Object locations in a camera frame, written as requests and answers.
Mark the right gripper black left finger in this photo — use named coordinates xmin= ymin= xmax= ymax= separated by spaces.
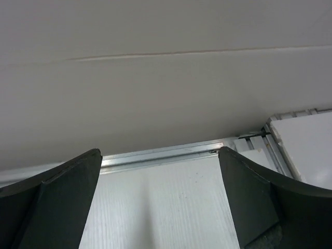
xmin=1 ymin=148 xmax=102 ymax=248

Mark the aluminium frame rail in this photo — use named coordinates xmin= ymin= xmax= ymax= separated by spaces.
xmin=0 ymin=139 xmax=286 ymax=182

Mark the white foam board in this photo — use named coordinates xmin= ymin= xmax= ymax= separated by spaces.
xmin=268 ymin=109 xmax=331 ymax=189

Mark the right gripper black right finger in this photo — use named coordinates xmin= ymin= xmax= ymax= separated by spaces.
xmin=218 ymin=147 xmax=331 ymax=248

